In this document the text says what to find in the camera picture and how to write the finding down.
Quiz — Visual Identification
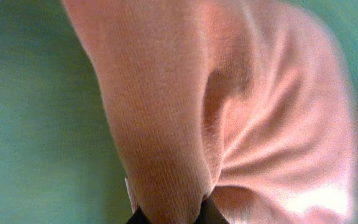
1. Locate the orange red printed t-shirt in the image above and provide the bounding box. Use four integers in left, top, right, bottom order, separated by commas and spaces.
63, 1, 358, 223

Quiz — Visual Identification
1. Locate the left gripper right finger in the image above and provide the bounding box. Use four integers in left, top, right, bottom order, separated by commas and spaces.
195, 197, 229, 224

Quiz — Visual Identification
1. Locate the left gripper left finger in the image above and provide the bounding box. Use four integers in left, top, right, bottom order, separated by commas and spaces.
126, 207, 151, 224

